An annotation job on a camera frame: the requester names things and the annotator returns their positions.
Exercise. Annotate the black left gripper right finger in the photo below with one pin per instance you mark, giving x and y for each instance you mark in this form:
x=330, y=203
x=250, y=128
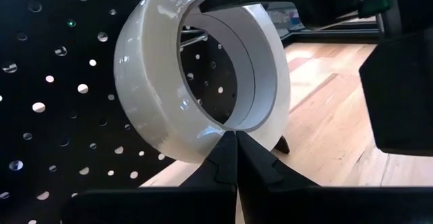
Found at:
x=304, y=203

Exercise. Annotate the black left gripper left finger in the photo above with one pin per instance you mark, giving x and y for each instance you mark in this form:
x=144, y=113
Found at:
x=169, y=203

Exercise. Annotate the white tape roll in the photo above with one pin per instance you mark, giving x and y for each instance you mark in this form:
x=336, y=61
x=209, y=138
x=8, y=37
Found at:
x=152, y=82

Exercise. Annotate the black metal pegboard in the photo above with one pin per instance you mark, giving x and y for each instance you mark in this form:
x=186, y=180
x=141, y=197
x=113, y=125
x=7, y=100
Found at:
x=50, y=122

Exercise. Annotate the black aluminium table frame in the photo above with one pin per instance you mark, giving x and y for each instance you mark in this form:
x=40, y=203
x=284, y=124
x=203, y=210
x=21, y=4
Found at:
x=331, y=32

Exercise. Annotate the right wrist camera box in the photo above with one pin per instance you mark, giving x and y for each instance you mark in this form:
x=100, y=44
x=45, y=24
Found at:
x=399, y=99

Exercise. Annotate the small silver pegboard bracket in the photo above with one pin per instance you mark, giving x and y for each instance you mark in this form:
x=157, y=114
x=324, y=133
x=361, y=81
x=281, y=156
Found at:
x=193, y=40

